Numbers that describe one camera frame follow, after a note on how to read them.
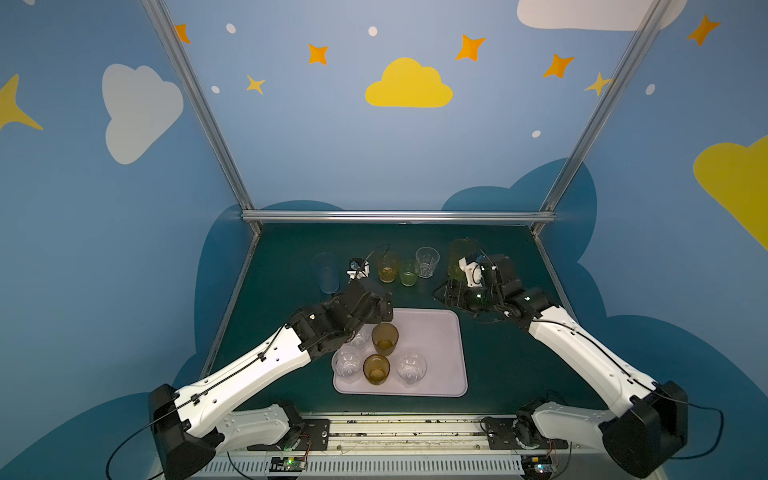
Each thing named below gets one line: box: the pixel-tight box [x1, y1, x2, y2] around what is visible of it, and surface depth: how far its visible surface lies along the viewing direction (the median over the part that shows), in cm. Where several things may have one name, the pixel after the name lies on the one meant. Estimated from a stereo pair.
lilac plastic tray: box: [332, 308, 468, 397], surface depth 86 cm
